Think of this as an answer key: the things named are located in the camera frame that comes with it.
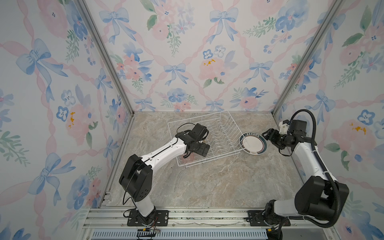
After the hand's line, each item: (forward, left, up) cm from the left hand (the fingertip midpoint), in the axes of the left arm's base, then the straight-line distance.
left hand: (200, 146), depth 86 cm
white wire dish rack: (+11, -16, -7) cm, 20 cm away
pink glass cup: (-5, +6, -7) cm, 11 cm away
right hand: (+5, -38, +4) cm, 39 cm away
